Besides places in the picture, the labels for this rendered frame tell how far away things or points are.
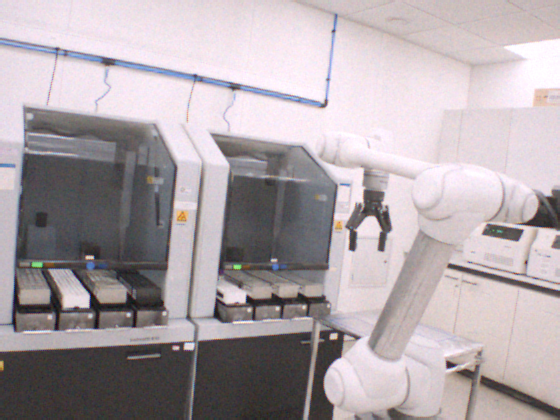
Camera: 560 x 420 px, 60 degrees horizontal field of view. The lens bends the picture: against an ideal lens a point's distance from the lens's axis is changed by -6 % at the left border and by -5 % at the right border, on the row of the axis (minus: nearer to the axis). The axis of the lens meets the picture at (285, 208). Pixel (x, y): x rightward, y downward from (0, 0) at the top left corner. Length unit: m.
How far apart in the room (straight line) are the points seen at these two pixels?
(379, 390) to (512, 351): 2.68
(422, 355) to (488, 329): 2.61
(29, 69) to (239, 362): 1.99
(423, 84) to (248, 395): 3.19
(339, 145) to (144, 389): 1.31
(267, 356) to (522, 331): 2.11
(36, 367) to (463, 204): 1.63
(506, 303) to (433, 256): 2.81
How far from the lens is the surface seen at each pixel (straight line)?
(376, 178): 1.72
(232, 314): 2.32
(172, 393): 2.33
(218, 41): 3.55
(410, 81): 4.60
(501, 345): 4.10
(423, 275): 1.27
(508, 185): 1.28
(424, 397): 1.58
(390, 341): 1.37
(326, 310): 2.60
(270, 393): 2.58
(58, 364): 2.14
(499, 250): 4.06
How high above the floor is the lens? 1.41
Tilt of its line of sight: 4 degrees down
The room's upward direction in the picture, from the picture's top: 7 degrees clockwise
